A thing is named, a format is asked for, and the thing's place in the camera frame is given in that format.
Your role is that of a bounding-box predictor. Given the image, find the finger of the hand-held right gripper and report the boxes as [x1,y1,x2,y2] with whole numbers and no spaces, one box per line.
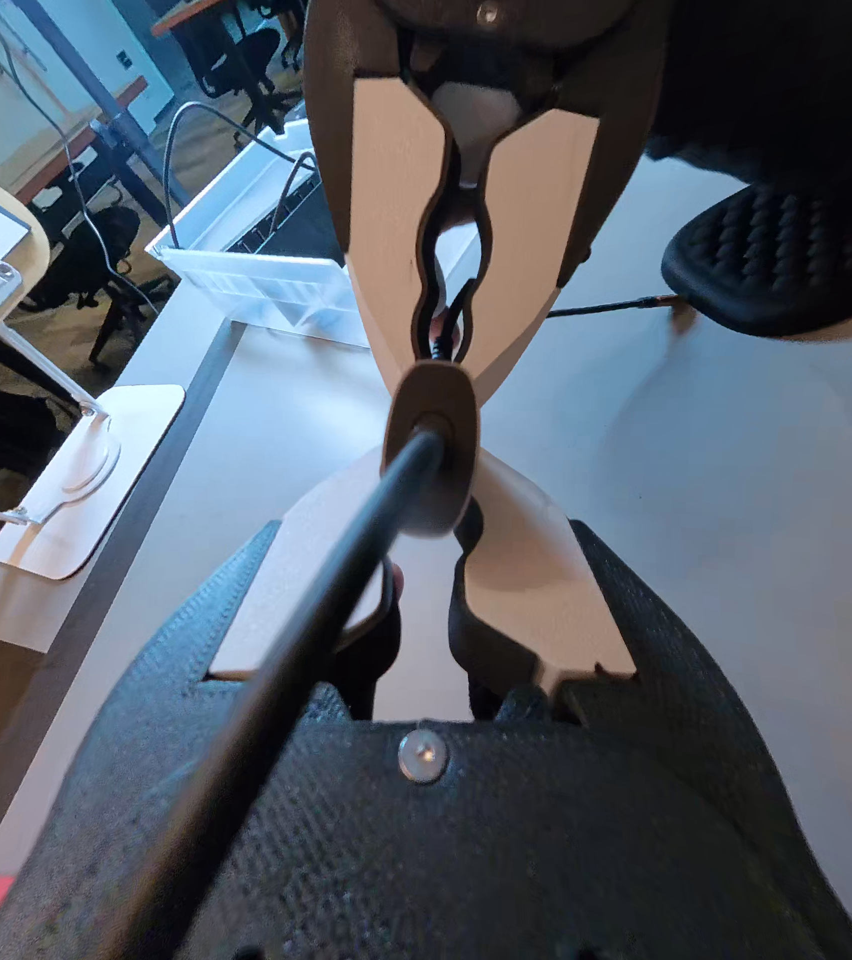
[342,73,449,399]
[463,107,601,405]

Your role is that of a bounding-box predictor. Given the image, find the clear plastic bin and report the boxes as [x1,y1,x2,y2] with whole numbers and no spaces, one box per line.
[144,120,378,350]

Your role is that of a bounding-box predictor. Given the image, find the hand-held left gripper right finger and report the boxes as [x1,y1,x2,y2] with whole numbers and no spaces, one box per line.
[448,452,638,708]

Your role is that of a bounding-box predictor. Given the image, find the grey slim USB hub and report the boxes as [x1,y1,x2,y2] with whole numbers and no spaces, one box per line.
[381,360,481,537]

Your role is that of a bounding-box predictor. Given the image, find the wood-edged office table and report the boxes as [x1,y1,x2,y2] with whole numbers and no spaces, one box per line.
[9,75,151,207]

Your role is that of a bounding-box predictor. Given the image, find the black padded chair armrest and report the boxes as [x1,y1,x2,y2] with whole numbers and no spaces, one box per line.
[662,183,852,339]

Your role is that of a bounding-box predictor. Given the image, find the black USB hub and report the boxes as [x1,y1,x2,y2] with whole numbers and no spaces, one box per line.
[225,171,346,264]

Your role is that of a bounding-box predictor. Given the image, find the black office chair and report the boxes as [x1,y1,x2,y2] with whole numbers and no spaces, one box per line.
[193,26,299,140]
[21,204,172,365]

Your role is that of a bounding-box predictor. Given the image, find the black braided gold-plug cable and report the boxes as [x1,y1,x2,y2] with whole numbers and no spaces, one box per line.
[429,279,689,365]

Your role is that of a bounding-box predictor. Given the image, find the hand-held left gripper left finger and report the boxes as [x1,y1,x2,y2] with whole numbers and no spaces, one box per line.
[208,450,404,712]

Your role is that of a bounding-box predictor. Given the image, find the thick black hub cable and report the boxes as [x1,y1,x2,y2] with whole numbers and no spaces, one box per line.
[163,101,322,252]

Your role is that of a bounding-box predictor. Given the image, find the grey cable with plug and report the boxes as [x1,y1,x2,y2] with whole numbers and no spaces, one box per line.
[114,423,448,960]

